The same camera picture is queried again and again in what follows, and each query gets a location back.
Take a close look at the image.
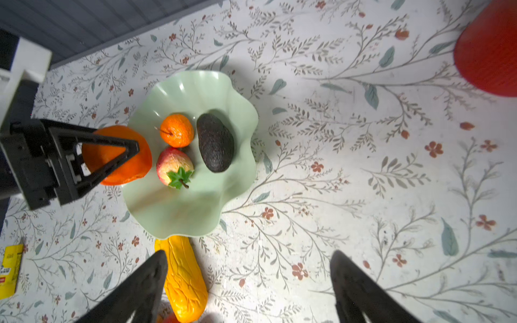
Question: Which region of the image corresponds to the yellow glue stick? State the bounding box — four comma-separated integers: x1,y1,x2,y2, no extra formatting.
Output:
0,244,24,300

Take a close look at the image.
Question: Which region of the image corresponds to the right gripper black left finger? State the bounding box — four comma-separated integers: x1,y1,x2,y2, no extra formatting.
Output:
78,250,168,323

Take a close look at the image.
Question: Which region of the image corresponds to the yellow fake squash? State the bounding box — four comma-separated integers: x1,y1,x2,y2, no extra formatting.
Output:
155,236,209,322

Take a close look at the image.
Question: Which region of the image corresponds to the red pen cup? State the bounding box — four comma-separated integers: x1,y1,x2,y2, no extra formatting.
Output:
453,0,516,98

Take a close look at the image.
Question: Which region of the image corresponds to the green wavy fruit bowl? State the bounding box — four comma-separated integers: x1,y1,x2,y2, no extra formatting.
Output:
122,71,259,240

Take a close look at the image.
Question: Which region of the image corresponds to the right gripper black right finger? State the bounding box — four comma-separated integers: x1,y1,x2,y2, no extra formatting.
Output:
330,250,419,322

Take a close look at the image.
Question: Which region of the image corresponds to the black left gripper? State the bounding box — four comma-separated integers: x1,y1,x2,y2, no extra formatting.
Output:
0,78,141,211

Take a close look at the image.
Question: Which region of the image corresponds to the dark fake avocado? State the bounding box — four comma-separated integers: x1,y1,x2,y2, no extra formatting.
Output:
197,113,235,173

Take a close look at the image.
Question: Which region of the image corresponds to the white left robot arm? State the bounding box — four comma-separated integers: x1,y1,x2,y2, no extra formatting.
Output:
1,31,140,210

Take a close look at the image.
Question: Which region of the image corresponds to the small fake tangerine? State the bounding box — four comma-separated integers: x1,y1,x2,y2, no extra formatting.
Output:
155,114,195,148

